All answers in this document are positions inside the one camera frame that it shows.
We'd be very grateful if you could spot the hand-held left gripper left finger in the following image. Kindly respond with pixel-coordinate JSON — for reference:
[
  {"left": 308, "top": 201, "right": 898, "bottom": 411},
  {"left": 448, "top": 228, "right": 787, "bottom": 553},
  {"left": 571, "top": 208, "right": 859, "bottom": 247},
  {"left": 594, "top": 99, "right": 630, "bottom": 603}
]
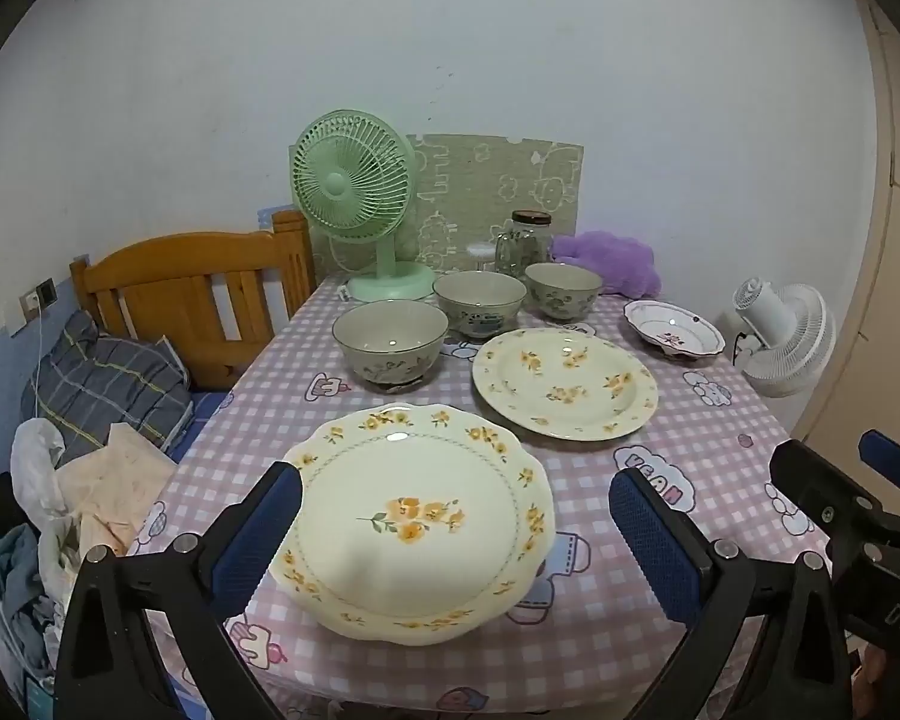
[{"left": 54, "top": 460, "right": 305, "bottom": 720}]

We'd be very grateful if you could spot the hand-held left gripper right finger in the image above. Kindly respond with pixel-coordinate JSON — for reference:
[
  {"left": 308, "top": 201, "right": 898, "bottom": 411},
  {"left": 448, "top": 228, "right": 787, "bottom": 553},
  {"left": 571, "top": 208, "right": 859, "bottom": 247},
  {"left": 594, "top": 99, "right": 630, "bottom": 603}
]
[{"left": 609, "top": 467, "right": 852, "bottom": 720}]

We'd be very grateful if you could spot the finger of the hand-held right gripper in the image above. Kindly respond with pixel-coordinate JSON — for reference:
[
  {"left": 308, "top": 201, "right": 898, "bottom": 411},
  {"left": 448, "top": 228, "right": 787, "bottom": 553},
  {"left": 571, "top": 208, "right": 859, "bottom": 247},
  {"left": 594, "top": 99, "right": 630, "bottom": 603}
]
[
  {"left": 769, "top": 439, "right": 897, "bottom": 578},
  {"left": 859, "top": 429, "right": 900, "bottom": 522}
]

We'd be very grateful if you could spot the scalloped yellow floral plate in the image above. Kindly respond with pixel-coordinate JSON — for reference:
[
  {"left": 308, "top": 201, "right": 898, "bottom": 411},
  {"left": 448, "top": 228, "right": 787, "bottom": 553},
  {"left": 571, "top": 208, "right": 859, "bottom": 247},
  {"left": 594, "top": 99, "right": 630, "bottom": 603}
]
[{"left": 268, "top": 403, "right": 557, "bottom": 646}]

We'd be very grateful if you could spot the round yellow floral plate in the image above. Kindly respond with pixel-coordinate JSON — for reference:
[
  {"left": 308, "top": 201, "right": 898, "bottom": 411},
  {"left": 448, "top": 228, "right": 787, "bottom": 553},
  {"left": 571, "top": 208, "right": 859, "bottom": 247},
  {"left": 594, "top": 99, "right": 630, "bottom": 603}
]
[{"left": 471, "top": 328, "right": 659, "bottom": 442}]

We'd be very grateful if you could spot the small red-rimmed white dish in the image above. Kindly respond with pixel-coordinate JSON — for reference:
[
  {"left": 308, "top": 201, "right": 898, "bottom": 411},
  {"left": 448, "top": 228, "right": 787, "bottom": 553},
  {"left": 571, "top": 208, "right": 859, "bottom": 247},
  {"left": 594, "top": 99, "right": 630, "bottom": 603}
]
[{"left": 622, "top": 300, "right": 726, "bottom": 361}]

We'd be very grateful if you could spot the green-grey ceramic bowl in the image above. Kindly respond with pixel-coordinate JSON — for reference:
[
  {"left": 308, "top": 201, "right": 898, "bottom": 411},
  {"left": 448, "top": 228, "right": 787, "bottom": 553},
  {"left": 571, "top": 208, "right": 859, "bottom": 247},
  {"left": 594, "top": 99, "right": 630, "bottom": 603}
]
[
  {"left": 525, "top": 262, "right": 605, "bottom": 320},
  {"left": 332, "top": 300, "right": 449, "bottom": 391},
  {"left": 432, "top": 271, "right": 527, "bottom": 338}
]

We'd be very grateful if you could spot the blue bed sheet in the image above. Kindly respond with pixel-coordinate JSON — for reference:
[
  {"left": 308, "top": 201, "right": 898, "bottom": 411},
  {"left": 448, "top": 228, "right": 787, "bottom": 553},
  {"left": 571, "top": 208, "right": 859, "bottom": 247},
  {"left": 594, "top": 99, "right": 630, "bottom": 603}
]
[{"left": 142, "top": 390, "right": 233, "bottom": 466}]

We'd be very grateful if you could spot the peach cloth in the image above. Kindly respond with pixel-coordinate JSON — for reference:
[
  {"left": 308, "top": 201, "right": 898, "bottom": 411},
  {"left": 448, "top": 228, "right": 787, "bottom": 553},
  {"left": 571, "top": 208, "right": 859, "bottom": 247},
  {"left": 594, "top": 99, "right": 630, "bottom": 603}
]
[{"left": 56, "top": 422, "right": 177, "bottom": 556}]

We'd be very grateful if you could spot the white standing fan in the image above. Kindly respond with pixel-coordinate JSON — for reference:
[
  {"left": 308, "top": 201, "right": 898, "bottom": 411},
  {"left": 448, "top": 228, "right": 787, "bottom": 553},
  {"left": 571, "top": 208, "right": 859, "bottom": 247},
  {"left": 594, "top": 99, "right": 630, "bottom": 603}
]
[{"left": 731, "top": 277, "right": 839, "bottom": 400}]

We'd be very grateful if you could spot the pink checked tablecloth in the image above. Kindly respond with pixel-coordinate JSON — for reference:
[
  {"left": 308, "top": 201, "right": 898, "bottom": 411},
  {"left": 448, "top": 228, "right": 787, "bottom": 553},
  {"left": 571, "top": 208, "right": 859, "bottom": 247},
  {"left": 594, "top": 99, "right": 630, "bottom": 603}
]
[{"left": 131, "top": 274, "right": 833, "bottom": 720}]

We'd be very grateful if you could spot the grey plaid pillow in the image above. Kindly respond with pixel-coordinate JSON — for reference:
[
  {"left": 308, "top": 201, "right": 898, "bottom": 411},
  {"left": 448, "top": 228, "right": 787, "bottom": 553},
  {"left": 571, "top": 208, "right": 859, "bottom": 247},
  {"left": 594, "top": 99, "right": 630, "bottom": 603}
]
[{"left": 21, "top": 309, "right": 194, "bottom": 466}]

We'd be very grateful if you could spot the blue grey clothes pile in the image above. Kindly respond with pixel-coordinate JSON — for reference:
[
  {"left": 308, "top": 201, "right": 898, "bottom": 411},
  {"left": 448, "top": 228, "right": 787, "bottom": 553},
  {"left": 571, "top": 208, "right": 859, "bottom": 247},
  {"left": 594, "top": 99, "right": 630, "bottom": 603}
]
[{"left": 0, "top": 521, "right": 68, "bottom": 676}]

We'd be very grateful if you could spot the wooden bed headboard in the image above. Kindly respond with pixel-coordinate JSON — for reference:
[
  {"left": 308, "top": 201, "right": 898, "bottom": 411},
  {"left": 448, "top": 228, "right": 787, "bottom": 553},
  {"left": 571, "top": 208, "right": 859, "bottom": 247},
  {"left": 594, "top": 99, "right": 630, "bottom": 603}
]
[{"left": 70, "top": 210, "right": 317, "bottom": 392}]

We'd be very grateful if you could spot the purple plush toy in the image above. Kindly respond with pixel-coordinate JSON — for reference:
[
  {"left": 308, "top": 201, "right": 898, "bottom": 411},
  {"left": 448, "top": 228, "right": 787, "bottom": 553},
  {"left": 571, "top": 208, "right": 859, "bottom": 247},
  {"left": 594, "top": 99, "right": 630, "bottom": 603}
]
[{"left": 551, "top": 231, "right": 662, "bottom": 296}]

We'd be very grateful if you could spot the glass jar with dark lid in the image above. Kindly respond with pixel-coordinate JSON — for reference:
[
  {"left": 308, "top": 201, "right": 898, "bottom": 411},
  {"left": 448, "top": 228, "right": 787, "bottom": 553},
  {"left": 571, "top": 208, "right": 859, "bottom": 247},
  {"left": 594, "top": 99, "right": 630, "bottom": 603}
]
[{"left": 493, "top": 211, "right": 554, "bottom": 280}]

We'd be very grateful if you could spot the green desk fan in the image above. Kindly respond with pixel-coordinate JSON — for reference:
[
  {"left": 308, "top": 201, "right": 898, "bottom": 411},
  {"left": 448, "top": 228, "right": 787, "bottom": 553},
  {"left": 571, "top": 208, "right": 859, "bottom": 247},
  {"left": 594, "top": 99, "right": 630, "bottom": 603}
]
[{"left": 291, "top": 110, "right": 437, "bottom": 306}]

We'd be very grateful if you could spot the green cartoon print mat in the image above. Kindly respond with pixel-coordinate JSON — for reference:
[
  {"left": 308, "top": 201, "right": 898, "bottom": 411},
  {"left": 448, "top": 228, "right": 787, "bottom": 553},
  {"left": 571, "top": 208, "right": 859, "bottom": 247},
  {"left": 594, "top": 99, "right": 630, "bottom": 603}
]
[{"left": 311, "top": 133, "right": 586, "bottom": 275}]

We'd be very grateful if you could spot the black fan cable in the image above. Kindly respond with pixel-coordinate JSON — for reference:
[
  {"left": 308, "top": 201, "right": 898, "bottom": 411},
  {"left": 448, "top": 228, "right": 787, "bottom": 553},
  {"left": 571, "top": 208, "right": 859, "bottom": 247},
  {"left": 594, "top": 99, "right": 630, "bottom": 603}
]
[{"left": 733, "top": 330, "right": 767, "bottom": 370}]

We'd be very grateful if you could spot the white charger cable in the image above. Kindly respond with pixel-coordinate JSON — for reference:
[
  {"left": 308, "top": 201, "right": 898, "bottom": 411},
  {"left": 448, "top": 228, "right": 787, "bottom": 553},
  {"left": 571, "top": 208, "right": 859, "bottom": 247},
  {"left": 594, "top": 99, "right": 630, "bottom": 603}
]
[{"left": 31, "top": 307, "right": 47, "bottom": 421}]

